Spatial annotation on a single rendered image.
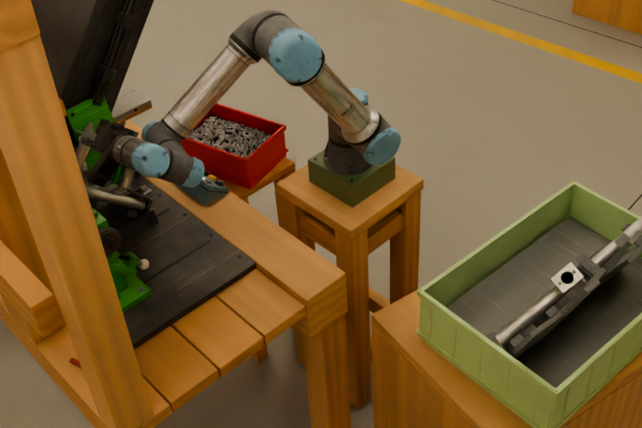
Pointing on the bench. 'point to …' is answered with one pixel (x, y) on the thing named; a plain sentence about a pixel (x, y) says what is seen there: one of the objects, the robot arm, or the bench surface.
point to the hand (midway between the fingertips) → (87, 142)
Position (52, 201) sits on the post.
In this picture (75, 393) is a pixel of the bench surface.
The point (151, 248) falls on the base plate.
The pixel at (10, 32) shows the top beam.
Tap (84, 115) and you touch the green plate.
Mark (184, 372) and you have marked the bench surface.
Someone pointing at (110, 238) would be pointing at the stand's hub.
